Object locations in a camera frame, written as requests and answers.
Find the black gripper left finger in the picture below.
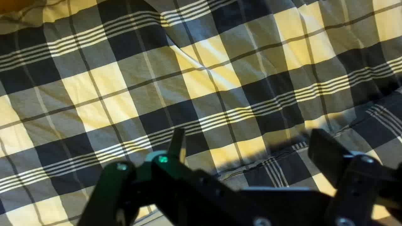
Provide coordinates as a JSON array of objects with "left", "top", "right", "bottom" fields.
[{"left": 77, "top": 127, "right": 243, "bottom": 226}]

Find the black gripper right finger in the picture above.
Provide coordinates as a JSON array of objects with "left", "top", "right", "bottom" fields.
[{"left": 308, "top": 127, "right": 402, "bottom": 226}]

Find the plaid bed comforter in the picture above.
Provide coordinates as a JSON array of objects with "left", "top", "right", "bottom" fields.
[{"left": 0, "top": 0, "right": 402, "bottom": 226}]

